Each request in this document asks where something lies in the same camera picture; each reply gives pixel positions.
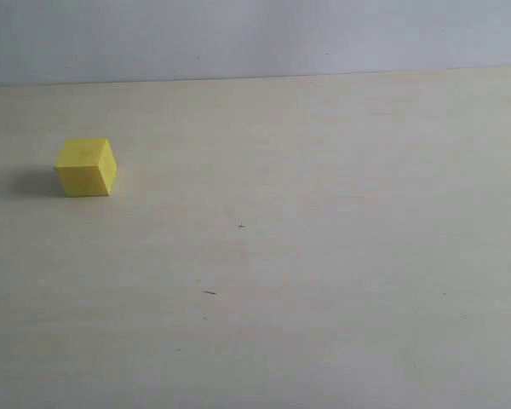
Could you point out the yellow foam cube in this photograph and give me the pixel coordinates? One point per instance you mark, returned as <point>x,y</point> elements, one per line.
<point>87,167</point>

